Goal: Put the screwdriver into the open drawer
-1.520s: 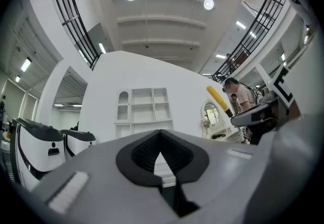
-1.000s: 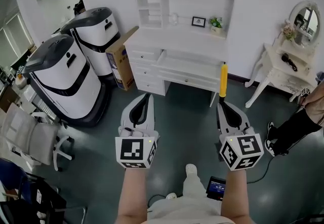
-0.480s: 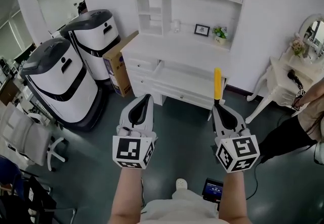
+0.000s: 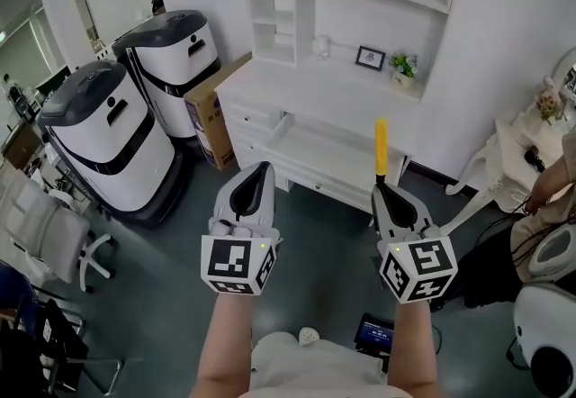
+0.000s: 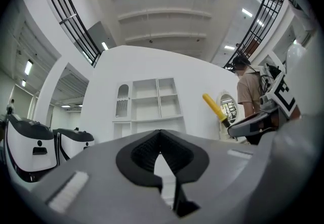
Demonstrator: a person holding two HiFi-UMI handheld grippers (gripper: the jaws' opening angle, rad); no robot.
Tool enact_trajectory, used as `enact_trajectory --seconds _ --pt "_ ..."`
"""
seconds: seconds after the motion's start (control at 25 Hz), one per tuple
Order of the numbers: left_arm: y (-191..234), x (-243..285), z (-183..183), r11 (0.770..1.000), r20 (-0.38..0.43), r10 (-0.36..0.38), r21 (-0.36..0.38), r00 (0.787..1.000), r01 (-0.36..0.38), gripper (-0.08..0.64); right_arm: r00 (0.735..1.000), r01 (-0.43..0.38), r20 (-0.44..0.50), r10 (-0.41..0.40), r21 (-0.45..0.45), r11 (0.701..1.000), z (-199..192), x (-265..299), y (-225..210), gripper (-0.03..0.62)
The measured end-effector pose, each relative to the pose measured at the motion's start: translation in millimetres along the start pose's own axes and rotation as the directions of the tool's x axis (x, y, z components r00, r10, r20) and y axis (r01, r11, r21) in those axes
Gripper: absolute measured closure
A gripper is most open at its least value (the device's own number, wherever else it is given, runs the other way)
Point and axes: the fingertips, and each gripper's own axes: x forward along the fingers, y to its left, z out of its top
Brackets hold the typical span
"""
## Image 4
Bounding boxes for white ornate vanity table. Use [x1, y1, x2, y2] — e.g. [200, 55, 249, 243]
[445, 115, 576, 236]

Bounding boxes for black bag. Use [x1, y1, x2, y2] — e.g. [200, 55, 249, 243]
[449, 247, 519, 310]

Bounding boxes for black handheld device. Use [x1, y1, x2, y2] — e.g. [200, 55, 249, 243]
[523, 144, 547, 174]

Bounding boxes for small potted plant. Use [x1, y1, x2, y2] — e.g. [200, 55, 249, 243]
[389, 52, 419, 91]

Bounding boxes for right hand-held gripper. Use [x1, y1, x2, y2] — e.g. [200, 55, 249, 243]
[371, 184, 459, 305]

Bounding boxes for grey office chair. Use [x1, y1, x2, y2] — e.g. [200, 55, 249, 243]
[0, 168, 116, 294]

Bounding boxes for white and black robot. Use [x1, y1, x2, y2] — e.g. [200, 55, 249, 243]
[111, 10, 222, 141]
[35, 59, 186, 227]

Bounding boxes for white oval mirror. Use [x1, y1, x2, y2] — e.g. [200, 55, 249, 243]
[552, 47, 576, 110]

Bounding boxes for clear glass jar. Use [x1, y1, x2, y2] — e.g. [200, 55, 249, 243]
[311, 34, 335, 61]

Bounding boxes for black metal-frame chair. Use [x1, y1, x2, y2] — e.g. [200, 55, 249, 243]
[0, 260, 123, 397]

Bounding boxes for white desk drawer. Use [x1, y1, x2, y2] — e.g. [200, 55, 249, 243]
[265, 112, 413, 213]

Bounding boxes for yellow marker pen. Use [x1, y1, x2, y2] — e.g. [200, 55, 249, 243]
[374, 117, 391, 188]

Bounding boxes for person's left forearm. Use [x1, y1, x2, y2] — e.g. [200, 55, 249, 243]
[188, 291, 263, 398]

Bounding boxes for person's light grey trousers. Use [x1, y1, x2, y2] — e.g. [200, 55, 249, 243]
[248, 331, 407, 398]

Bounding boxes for black picture frame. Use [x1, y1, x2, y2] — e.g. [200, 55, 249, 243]
[355, 45, 387, 72]

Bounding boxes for pink flower bouquet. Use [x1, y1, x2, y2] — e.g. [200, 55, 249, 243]
[535, 76, 567, 126]

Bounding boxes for white round robot head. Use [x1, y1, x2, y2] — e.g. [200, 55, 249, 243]
[512, 282, 576, 398]

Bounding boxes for person's right forearm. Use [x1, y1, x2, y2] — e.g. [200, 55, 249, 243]
[385, 300, 446, 398]

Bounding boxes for white shelf hutch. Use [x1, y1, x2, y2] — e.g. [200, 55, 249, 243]
[240, 0, 463, 95]

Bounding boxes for white and grey device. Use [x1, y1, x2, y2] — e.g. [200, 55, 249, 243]
[527, 223, 576, 285]

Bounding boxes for brown cardboard box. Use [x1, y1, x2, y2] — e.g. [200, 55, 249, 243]
[183, 51, 254, 172]

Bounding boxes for person's white shoe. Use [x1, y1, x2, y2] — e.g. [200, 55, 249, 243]
[298, 327, 321, 348]

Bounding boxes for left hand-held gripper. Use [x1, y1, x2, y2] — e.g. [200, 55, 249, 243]
[201, 160, 284, 297]

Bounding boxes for black tablet screen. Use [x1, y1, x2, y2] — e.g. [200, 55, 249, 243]
[354, 312, 397, 353]

